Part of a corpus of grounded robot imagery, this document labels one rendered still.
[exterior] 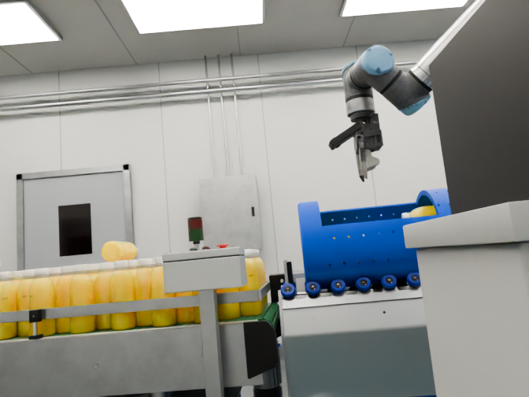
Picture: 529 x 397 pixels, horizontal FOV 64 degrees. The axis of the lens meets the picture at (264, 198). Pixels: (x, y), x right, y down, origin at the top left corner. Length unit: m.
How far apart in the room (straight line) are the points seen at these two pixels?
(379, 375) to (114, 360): 0.75
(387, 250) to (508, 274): 0.80
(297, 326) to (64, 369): 0.66
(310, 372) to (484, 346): 0.81
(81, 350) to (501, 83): 1.18
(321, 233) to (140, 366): 0.63
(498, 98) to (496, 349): 0.30
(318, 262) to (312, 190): 3.51
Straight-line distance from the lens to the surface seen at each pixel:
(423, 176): 5.08
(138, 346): 1.29
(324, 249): 1.27
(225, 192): 4.52
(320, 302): 1.30
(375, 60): 1.33
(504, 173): 0.61
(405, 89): 1.34
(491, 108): 0.63
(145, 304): 1.29
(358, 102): 1.41
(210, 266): 1.09
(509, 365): 0.56
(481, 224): 0.53
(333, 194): 4.79
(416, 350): 1.36
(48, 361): 1.40
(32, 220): 5.27
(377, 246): 1.29
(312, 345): 1.30
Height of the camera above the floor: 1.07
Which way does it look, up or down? 8 degrees up
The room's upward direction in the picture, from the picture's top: 5 degrees counter-clockwise
